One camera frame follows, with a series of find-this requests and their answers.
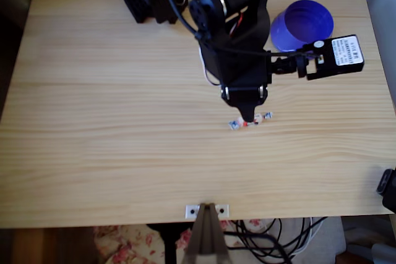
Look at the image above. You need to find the small red and white object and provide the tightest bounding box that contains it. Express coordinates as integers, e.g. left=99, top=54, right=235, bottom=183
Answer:
left=228, top=111, right=273, bottom=131

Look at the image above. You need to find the purple plastic bowl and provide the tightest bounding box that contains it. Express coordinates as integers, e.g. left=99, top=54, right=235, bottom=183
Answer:
left=270, top=0, right=335, bottom=53

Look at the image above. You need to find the black stand pole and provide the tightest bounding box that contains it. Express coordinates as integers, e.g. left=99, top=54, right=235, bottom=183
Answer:
left=147, top=223, right=193, bottom=264

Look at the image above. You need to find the floral patterned cloth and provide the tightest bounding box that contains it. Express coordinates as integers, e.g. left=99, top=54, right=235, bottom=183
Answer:
left=92, top=219, right=264, bottom=264

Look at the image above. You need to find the red white servo wire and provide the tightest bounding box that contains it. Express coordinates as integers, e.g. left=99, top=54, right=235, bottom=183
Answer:
left=200, top=12, right=249, bottom=87

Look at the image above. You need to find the black camera ball-joint mount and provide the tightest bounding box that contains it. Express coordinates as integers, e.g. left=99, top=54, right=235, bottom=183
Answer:
left=267, top=50, right=310, bottom=79

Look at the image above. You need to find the thin black camera cable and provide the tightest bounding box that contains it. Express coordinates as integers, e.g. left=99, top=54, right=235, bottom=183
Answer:
left=156, top=0, right=321, bottom=59

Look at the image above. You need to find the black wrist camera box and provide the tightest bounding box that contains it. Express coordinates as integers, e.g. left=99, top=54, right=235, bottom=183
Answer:
left=304, top=34, right=366, bottom=81

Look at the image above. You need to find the silver metal bracket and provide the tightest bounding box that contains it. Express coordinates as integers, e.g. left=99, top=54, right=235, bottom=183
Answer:
left=184, top=203, right=230, bottom=219

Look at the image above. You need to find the black floor cable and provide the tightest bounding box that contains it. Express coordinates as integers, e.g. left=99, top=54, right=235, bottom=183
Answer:
left=222, top=217, right=329, bottom=264

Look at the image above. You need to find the grey camera stand arm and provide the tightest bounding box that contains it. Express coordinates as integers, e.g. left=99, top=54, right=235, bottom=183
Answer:
left=182, top=202, right=231, bottom=264

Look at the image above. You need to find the white floor cable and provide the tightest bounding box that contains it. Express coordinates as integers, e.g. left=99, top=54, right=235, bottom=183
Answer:
left=278, top=217, right=314, bottom=257

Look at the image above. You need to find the black table camera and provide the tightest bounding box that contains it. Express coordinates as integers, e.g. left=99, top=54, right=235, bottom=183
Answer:
left=376, top=167, right=396, bottom=215

